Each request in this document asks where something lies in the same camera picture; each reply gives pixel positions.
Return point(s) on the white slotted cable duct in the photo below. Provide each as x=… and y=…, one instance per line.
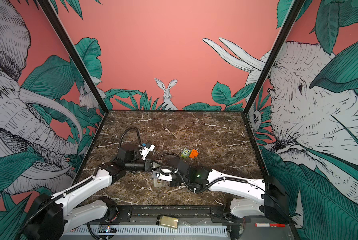
x=128, y=230

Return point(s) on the orange toy brick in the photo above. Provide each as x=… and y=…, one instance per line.
x=194, y=154

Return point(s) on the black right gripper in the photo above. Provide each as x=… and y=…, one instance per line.
x=173, y=184

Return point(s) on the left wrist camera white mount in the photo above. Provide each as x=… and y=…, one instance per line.
x=146, y=149

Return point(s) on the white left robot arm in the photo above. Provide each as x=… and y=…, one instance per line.
x=50, y=217

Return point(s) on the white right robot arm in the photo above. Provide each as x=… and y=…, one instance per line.
x=258, y=197

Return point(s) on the black frame post right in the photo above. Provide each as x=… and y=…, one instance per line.
x=282, y=36

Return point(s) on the green owl puzzle piece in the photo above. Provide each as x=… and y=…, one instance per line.
x=185, y=154

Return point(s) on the black frame post left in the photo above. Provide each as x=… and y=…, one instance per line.
x=51, y=15

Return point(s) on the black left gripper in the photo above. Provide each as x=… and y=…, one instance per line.
x=148, y=165

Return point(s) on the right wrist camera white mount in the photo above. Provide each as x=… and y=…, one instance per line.
x=161, y=176

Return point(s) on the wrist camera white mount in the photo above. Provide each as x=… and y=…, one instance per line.
x=161, y=176
x=146, y=149

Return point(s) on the black frame post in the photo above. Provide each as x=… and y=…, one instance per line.
x=282, y=36
x=51, y=15

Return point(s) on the red marker pen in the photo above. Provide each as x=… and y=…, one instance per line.
x=269, y=225

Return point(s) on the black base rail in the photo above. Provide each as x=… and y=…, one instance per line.
x=218, y=214

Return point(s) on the grey remote control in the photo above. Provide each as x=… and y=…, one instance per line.
x=157, y=183

